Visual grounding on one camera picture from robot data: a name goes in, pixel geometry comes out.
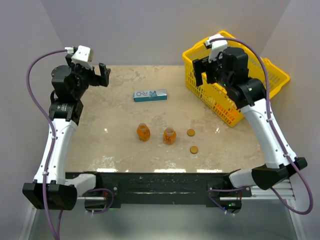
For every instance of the aluminium rail frame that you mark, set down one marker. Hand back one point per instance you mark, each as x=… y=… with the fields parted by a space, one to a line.
x=282 y=189

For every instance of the yellow plastic basket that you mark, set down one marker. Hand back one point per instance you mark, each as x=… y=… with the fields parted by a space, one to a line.
x=215 y=95

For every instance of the orange bottle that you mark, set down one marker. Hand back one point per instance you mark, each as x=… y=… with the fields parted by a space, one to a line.
x=143 y=132
x=169 y=136

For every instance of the orange cap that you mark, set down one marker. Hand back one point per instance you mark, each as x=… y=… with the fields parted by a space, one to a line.
x=194 y=149
x=190 y=132

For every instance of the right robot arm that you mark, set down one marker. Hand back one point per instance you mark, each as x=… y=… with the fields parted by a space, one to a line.
x=260 y=125

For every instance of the teal toothpaste box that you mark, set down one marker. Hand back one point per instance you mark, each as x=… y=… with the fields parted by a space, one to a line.
x=150 y=95

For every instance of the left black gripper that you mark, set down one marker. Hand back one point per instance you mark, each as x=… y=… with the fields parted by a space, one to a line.
x=97 y=80

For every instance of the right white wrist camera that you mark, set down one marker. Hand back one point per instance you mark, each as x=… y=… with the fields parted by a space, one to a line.
x=215 y=46

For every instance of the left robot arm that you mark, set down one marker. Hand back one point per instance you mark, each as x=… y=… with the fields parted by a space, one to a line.
x=50 y=189

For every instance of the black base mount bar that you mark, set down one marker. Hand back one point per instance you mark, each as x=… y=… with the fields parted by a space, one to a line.
x=119 y=188

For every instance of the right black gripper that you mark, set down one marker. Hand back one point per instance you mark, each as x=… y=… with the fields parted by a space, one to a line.
x=202 y=65

